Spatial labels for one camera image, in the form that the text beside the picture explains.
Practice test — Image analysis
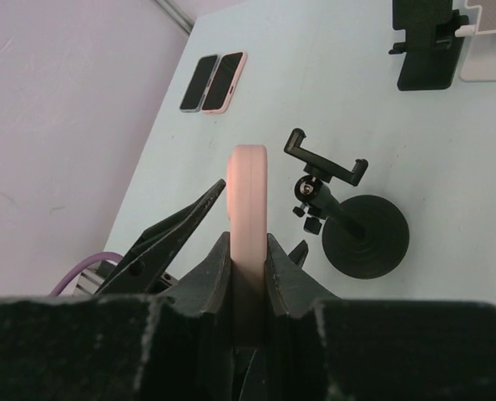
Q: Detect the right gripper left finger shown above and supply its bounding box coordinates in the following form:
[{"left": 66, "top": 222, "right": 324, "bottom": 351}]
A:
[{"left": 0, "top": 234, "right": 234, "bottom": 400}]

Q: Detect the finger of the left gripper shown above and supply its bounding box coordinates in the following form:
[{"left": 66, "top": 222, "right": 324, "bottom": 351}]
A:
[
  {"left": 96, "top": 179, "right": 226, "bottom": 295},
  {"left": 288, "top": 240, "right": 309, "bottom": 267}
]

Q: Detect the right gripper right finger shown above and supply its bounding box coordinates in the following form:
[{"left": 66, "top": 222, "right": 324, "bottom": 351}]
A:
[{"left": 265, "top": 236, "right": 496, "bottom": 400}]

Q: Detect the black round phone stand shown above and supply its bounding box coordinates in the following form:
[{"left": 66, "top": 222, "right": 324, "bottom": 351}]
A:
[{"left": 284, "top": 128, "right": 410, "bottom": 280}]

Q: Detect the blue phone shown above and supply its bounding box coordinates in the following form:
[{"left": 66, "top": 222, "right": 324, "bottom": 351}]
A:
[{"left": 180, "top": 54, "right": 220, "bottom": 113}]

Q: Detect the pink case phone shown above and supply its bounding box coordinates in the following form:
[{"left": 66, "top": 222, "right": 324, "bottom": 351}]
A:
[{"left": 201, "top": 52, "right": 247, "bottom": 114}]

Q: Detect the white phone stand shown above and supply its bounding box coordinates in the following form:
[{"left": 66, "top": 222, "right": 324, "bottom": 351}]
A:
[{"left": 455, "top": 0, "right": 496, "bottom": 82}]

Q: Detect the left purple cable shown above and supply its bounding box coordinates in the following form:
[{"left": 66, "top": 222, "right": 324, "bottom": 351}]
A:
[{"left": 47, "top": 251, "right": 122, "bottom": 297}]

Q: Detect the left aluminium corner post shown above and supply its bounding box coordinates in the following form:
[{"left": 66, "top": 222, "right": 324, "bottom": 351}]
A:
[{"left": 154, "top": 0, "right": 195, "bottom": 35}]

